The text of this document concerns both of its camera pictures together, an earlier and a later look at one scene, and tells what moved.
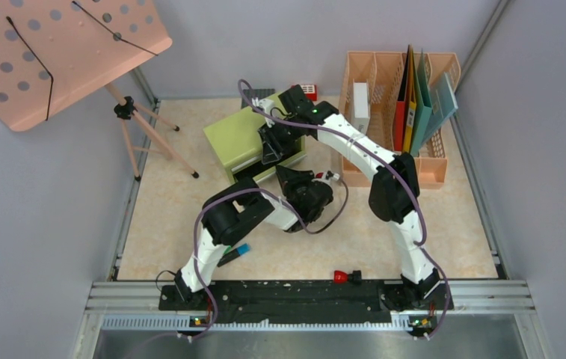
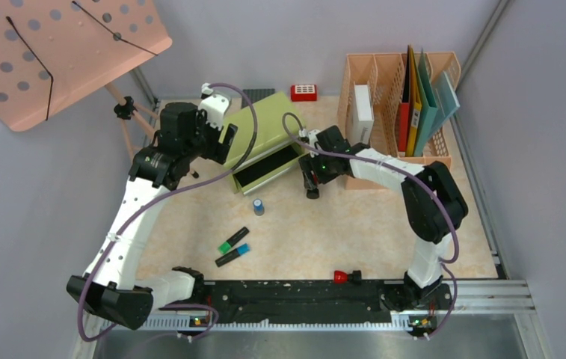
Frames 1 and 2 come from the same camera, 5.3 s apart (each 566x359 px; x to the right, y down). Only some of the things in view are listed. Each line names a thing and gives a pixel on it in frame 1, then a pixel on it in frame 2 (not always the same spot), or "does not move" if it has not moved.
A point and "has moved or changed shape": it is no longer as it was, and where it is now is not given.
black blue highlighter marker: [238, 251] does not move
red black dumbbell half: [341, 277] does not move
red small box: [310, 91] does not move
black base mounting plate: [308, 301] does not move
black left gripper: [290, 179] → [217, 151]
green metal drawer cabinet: [238, 143] has moved or changed shape
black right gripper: [269, 135] → [309, 164]
